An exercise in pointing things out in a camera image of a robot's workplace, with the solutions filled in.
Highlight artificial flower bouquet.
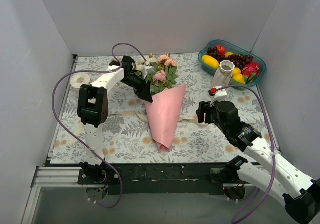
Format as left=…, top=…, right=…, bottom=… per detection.
left=135, top=53, right=178, bottom=96

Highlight pink wrapping paper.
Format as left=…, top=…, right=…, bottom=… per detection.
left=145, top=83, right=187, bottom=152

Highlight cream ribbon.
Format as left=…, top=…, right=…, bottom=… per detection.
left=109, top=111, right=209, bottom=128

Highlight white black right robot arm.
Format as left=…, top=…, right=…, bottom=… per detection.
left=196, top=101, right=320, bottom=224

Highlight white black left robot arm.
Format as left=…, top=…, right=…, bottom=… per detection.
left=77, top=56, right=153, bottom=184

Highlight white ribbed vase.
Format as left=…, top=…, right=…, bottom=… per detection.
left=210, top=60, right=235, bottom=88

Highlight yellow lemon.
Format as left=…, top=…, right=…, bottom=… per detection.
left=232, top=67, right=242, bottom=76
left=232, top=73, right=246, bottom=85

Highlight floral patterned table mat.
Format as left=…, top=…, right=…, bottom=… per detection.
left=49, top=54, right=271, bottom=165

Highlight pink dragon fruit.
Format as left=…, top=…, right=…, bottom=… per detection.
left=241, top=61, right=260, bottom=84

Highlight teal plastic fruit basket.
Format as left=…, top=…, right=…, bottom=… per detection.
left=198, top=39, right=267, bottom=88

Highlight yellow mango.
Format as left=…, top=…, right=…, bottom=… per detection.
left=201, top=55, right=220, bottom=70

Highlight dark purple grapes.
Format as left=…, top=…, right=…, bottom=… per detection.
left=207, top=47, right=254, bottom=69

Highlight orange fruit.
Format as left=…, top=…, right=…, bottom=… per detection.
left=224, top=52, right=234, bottom=58

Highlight red apple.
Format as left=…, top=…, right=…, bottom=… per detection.
left=214, top=45, right=226, bottom=56

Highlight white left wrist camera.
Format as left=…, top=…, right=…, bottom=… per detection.
left=142, top=65, right=155, bottom=80

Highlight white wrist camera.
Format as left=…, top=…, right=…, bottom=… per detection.
left=208, top=86, right=228, bottom=105
left=142, top=65, right=155, bottom=80

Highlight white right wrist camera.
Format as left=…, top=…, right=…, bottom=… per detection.
left=208, top=86, right=228, bottom=105

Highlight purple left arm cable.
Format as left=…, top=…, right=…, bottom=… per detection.
left=51, top=43, right=148, bottom=209

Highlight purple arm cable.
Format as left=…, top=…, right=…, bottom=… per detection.
left=221, top=85, right=277, bottom=224
left=51, top=43, right=148, bottom=209

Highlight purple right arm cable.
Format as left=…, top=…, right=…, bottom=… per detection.
left=221, top=85, right=277, bottom=224

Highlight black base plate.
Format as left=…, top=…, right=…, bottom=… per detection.
left=43, top=158, right=288, bottom=196

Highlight aluminium frame rail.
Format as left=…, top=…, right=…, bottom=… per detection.
left=30, top=167, right=263, bottom=224

